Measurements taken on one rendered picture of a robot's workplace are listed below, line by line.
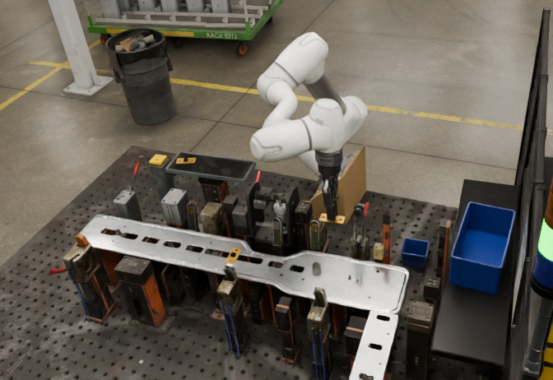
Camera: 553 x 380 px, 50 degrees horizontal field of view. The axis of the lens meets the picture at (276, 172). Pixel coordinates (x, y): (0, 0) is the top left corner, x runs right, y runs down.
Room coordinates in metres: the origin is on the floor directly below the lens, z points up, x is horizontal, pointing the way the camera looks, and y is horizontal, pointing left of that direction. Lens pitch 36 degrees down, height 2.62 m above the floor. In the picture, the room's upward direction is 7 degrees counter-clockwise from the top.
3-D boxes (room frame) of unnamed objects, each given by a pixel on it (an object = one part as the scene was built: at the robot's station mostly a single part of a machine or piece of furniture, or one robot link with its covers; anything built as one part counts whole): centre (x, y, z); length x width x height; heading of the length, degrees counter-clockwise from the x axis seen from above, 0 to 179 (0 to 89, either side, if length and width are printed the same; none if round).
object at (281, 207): (1.85, 0.03, 0.94); 0.18 x 0.13 x 0.49; 65
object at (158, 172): (2.22, 0.51, 0.92); 0.08 x 0.08 x 0.44; 65
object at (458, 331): (1.51, -0.69, 1.02); 0.90 x 0.22 x 0.03; 155
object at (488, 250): (1.50, -0.69, 1.10); 0.30 x 0.17 x 0.13; 150
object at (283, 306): (1.44, 0.03, 0.84); 0.11 x 0.08 x 0.29; 155
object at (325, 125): (1.55, -0.16, 1.65); 0.13 x 0.11 x 0.16; 106
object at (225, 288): (1.52, 0.23, 0.87); 0.12 x 0.09 x 0.35; 155
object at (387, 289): (1.71, 0.23, 1.00); 1.38 x 0.22 x 0.02; 65
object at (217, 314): (1.74, 0.28, 0.84); 0.17 x 0.06 x 0.29; 155
